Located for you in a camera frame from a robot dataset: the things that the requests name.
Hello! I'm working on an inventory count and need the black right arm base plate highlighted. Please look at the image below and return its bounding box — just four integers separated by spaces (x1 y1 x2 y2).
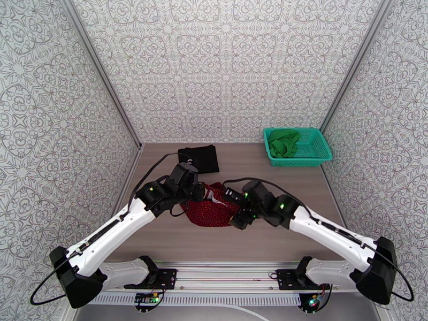
277 269 330 291

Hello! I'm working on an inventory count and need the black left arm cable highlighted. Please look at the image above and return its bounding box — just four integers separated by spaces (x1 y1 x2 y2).
30 152 193 305

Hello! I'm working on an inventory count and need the green garment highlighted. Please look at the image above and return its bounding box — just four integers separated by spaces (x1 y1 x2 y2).
268 128 301 159

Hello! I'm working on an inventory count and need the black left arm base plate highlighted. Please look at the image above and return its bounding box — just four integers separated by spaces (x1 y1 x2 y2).
124 269 177 291

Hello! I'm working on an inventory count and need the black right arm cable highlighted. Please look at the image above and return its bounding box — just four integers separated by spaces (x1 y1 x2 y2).
223 177 414 302

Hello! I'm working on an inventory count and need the aluminium corner post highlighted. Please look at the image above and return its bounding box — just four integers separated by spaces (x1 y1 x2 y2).
319 0 394 131
57 0 144 150

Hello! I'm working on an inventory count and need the teal plastic basket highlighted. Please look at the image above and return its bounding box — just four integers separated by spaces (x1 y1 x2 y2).
263 127 333 167

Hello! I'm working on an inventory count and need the red white-dotted garment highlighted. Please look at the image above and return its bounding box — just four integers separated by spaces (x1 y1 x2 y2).
180 182 242 229

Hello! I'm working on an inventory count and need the black garment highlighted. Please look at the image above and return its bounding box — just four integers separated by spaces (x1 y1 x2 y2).
178 145 220 174

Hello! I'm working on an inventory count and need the white curved cable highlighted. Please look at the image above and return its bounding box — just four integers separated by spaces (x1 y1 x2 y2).
231 304 270 321

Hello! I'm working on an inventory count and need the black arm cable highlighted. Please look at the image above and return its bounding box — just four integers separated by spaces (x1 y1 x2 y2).
223 177 414 302
30 152 193 305

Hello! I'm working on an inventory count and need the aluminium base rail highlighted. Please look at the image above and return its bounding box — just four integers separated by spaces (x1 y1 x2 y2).
97 261 360 294

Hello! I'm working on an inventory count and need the white vented strip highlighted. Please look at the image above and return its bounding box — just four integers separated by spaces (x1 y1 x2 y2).
90 294 302 306

